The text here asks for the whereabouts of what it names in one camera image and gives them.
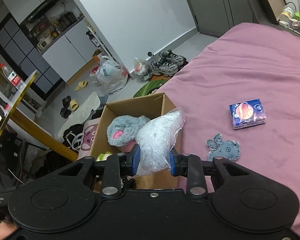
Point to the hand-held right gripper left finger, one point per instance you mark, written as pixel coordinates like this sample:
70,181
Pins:
136,160

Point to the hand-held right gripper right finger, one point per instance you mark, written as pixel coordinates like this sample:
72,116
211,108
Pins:
173,163

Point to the black lace-edged pad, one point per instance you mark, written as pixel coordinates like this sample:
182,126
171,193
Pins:
130,182

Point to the burger plush toy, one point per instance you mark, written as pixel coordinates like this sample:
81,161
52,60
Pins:
102,157

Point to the grey pink plush toy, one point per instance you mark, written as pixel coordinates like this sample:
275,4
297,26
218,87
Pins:
125,127

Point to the blue-grey bunny-shaped cloth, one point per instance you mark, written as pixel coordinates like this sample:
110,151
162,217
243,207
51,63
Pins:
225,150

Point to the brown cardboard box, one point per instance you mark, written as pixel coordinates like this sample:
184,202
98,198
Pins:
168,105

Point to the blue tissue pack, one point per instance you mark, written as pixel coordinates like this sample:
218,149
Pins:
247,113

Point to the pink printed mat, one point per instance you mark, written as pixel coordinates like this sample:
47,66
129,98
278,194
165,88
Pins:
88,135

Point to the green leaf-shaped mat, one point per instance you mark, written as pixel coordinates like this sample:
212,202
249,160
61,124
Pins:
147,88

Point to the white towel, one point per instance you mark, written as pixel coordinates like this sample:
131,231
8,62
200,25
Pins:
87,105

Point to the yellow slipper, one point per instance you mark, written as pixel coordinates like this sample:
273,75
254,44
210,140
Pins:
80,85
74,105

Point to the black slipper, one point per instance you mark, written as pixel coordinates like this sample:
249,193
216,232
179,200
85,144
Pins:
65,112
66,100

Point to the white plastic shopping bag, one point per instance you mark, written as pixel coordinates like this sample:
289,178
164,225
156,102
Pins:
112,76

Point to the small clear plastic bag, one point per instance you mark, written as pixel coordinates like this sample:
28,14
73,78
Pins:
141,68

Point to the grey sneaker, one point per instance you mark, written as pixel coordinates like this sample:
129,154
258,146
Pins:
163,68
172,58

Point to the round white gold-edged table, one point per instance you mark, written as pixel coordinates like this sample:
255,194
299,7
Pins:
25,86

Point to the red-label water bottle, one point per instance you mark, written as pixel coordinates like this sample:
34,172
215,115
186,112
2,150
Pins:
15,80

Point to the pink bed sheet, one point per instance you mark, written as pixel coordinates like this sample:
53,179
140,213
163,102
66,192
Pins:
240,67

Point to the white lower kitchen cabinet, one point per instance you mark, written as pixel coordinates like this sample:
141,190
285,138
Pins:
70,52

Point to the dark grey panelled cabinet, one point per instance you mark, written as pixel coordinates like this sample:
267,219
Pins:
15,45

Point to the grey wardrobe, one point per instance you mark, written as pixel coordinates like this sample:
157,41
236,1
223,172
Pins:
215,5

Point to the white charger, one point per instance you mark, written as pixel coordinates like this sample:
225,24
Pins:
284,24

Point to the white yellow-label jar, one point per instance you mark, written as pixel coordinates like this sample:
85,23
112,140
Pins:
287,12

